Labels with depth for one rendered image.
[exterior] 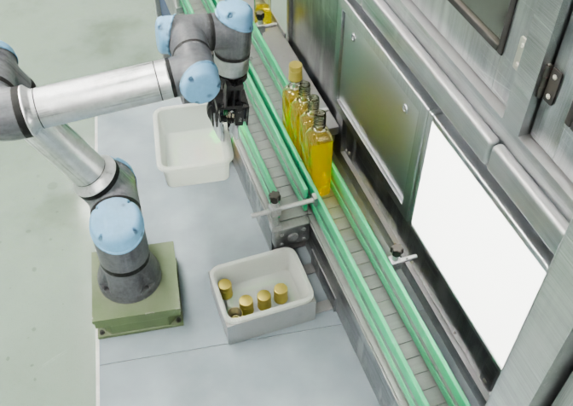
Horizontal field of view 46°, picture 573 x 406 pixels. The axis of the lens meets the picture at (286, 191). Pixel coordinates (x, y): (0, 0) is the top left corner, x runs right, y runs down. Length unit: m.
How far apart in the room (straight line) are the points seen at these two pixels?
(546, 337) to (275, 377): 1.15
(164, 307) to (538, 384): 1.21
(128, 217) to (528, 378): 1.12
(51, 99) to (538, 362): 0.97
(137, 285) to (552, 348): 1.24
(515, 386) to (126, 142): 1.74
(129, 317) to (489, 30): 1.01
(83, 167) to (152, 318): 0.40
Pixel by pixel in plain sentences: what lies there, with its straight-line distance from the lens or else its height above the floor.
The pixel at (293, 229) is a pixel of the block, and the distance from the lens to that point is 1.72.
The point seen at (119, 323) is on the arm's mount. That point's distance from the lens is 1.69.
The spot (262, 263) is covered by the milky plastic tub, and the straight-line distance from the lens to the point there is 1.73.
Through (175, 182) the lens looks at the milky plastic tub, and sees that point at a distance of 1.58.
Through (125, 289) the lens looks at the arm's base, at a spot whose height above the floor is 0.87.
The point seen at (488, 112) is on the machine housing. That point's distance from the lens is 1.25.
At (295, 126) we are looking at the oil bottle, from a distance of 1.77.
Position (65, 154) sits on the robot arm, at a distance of 1.53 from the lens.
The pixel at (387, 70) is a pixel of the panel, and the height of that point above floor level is 1.28.
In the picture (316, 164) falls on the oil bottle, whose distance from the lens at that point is 1.69.
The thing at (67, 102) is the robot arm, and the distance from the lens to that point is 1.29.
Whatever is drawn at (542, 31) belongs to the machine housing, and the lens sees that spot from 1.09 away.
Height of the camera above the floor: 2.19
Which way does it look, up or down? 47 degrees down
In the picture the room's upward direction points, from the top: straight up
